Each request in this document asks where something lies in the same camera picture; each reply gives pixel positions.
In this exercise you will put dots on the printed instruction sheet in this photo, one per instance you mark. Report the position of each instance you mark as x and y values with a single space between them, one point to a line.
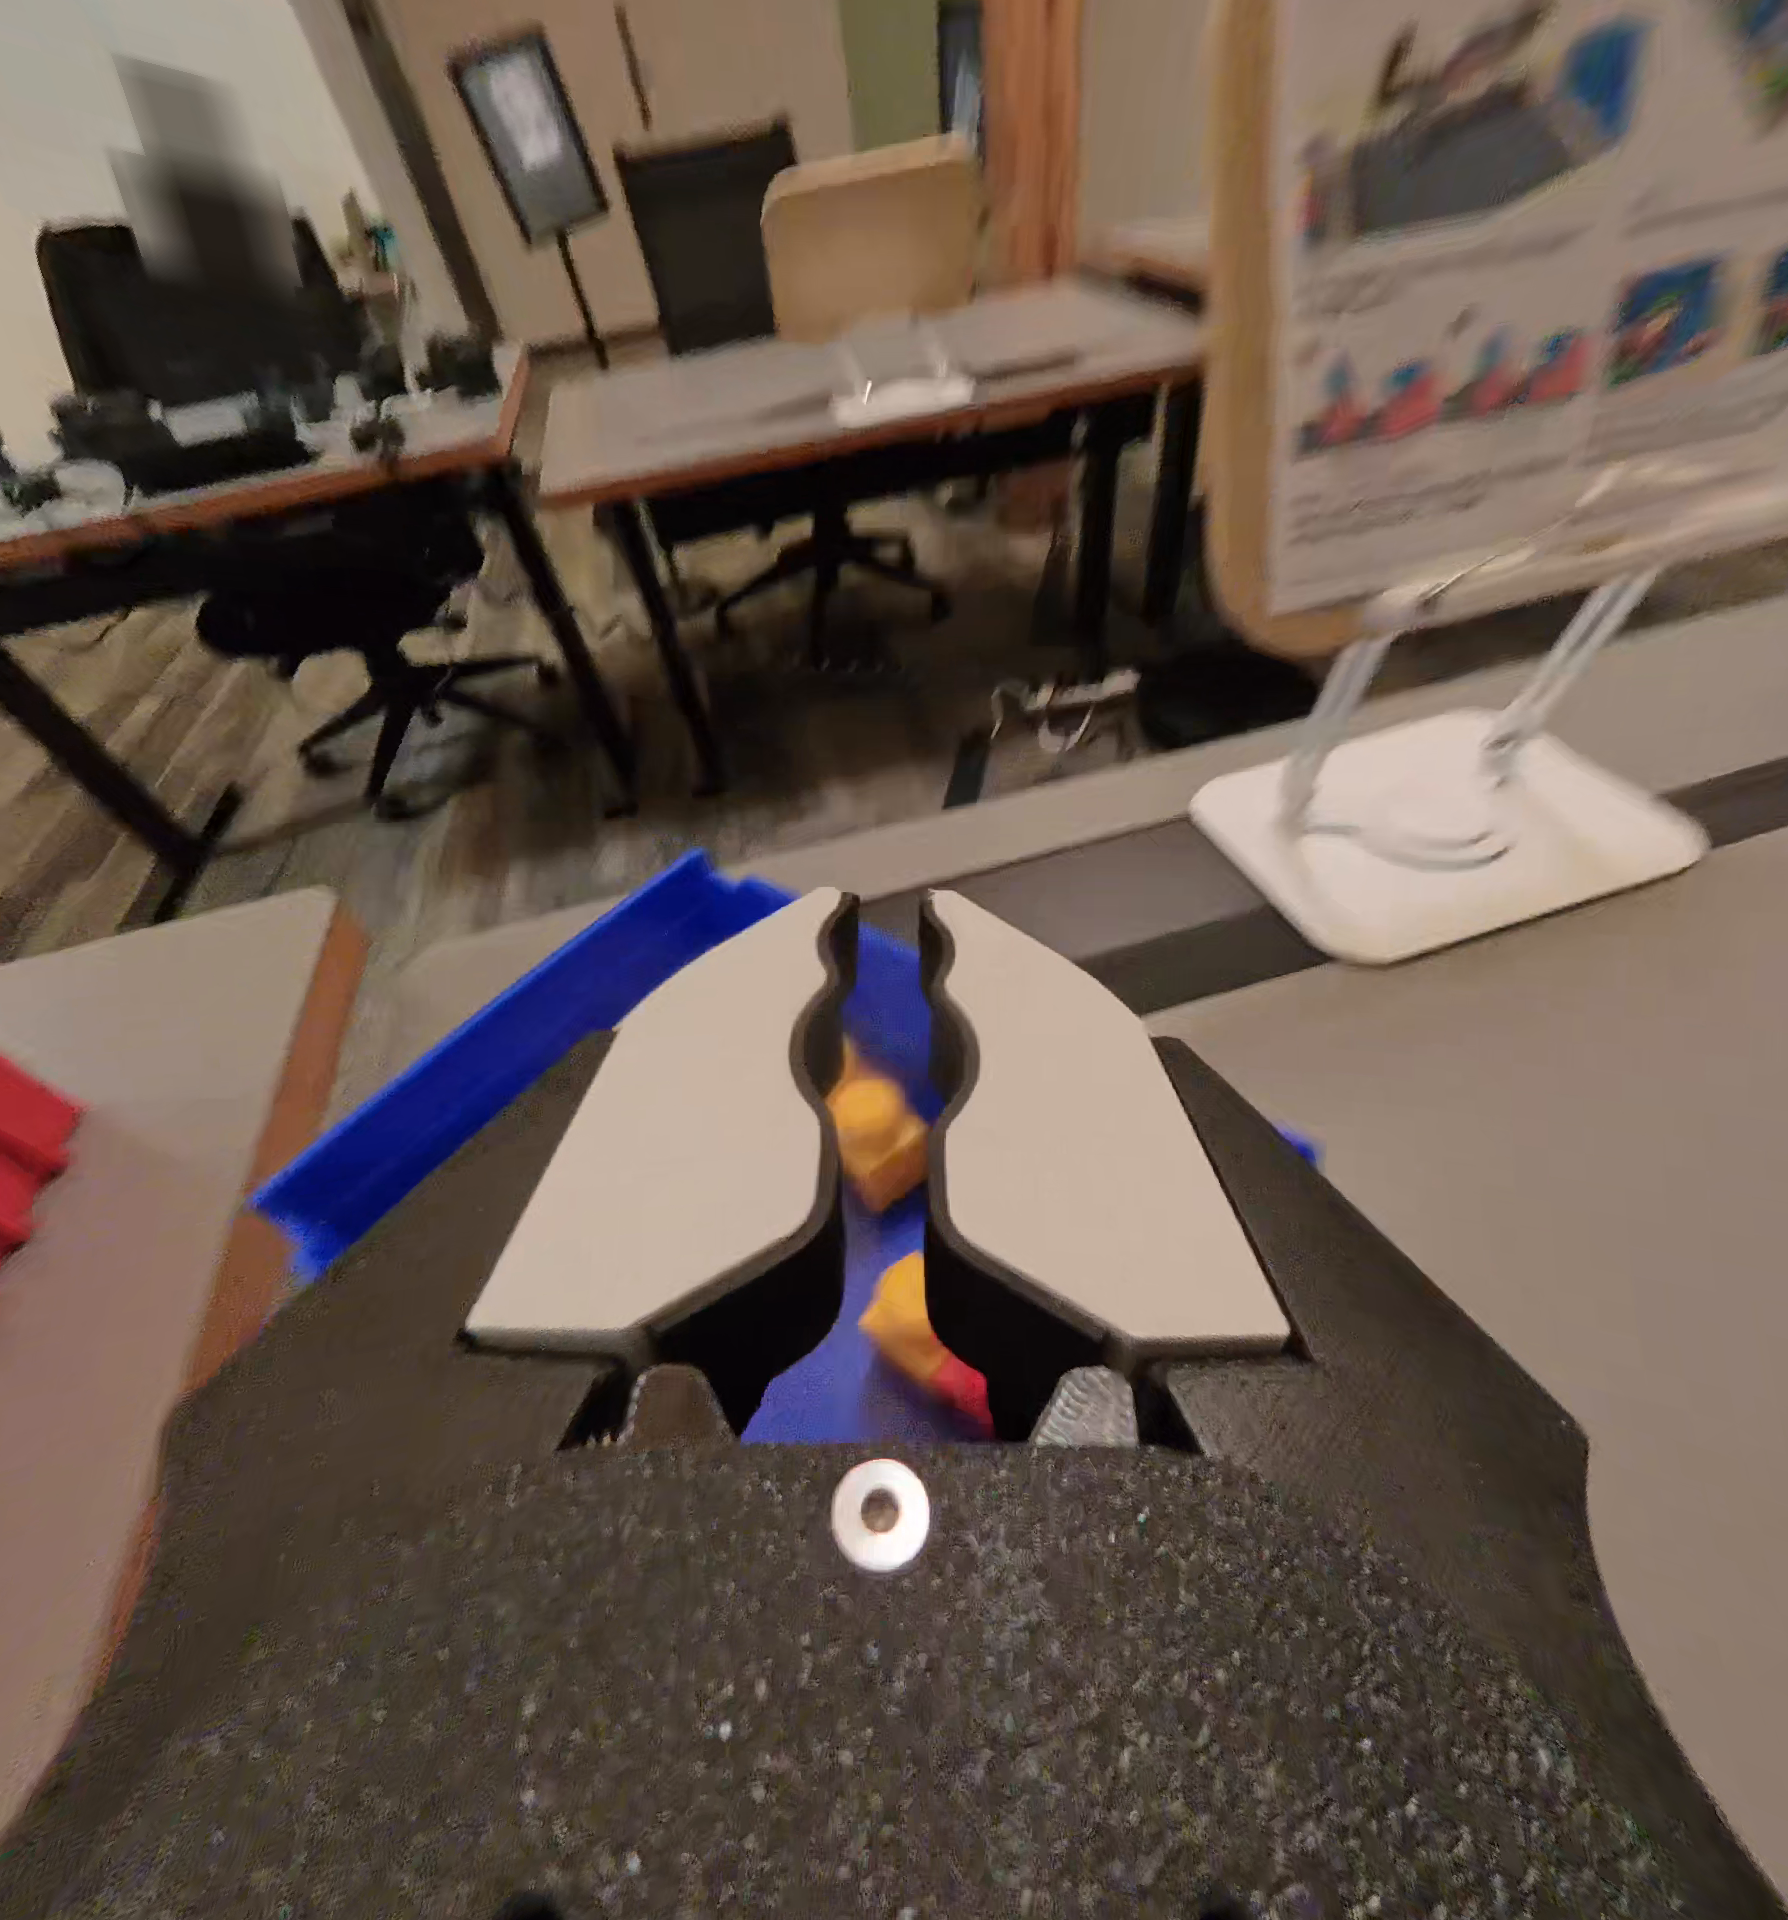
1509 299

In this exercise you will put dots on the blue plastic bin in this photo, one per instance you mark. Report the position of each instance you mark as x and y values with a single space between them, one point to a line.
503 1052

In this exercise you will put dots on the power strip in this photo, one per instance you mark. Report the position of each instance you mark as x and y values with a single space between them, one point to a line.
1061 705

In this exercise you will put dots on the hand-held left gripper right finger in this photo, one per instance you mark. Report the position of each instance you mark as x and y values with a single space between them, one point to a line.
1088 1170

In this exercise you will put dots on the black office chair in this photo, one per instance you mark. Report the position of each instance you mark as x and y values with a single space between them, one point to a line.
341 583
699 239

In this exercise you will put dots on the framed screen on stand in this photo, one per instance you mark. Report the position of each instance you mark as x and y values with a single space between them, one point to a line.
525 134

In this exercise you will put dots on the white document stand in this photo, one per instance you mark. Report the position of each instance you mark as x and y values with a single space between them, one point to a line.
1435 886
901 400

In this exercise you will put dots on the wooden edged desk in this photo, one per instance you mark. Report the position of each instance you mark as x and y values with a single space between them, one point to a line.
715 421
161 1018
384 442

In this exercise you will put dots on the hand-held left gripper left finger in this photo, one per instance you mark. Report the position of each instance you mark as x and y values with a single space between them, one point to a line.
667 1170

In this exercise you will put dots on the black computer monitor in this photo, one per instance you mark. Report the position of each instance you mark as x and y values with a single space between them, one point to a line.
75 299

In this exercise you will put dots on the pile of colourful toy blocks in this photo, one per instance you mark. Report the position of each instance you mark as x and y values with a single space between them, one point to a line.
879 1141

